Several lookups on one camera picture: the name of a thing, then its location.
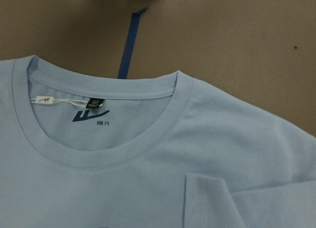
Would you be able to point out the light blue t-shirt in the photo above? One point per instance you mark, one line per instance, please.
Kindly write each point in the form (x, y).
(167, 152)

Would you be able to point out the white garment hang tag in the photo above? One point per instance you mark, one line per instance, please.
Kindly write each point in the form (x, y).
(92, 103)

